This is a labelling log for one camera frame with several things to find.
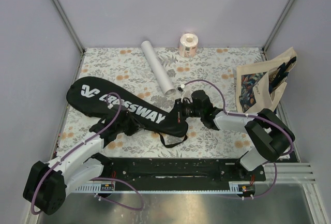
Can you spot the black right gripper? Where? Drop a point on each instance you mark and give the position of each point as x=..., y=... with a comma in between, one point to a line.
x=178, y=105

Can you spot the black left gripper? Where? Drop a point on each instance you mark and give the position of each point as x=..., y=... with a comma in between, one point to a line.
x=136, y=126

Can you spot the white shuttlecock tube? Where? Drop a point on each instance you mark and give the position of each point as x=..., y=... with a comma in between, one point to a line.
x=158, y=70

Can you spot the black racket bag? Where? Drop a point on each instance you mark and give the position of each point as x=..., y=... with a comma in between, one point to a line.
x=97, y=97

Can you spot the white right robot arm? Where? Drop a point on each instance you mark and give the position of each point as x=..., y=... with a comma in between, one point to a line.
x=270, y=136

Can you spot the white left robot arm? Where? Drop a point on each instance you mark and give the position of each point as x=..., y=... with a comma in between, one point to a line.
x=50, y=183

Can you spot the floral table mat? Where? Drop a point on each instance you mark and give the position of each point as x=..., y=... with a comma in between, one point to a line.
x=212, y=70

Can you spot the pink toilet paper roll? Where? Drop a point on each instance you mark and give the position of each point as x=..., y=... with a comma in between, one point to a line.
x=188, y=44

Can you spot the beige tote bag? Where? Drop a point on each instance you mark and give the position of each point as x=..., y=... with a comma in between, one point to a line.
x=261, y=85

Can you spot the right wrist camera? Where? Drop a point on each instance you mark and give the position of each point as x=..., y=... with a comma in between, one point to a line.
x=184, y=93

